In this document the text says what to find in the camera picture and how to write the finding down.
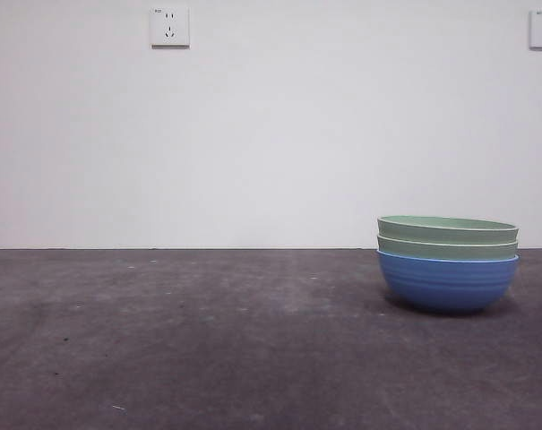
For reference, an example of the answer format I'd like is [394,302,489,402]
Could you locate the green ribbed bowl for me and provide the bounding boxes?
[377,214,520,245]
[376,233,520,262]

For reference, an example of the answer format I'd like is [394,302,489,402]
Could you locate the blue ribbed bowl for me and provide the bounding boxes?
[376,249,520,314]

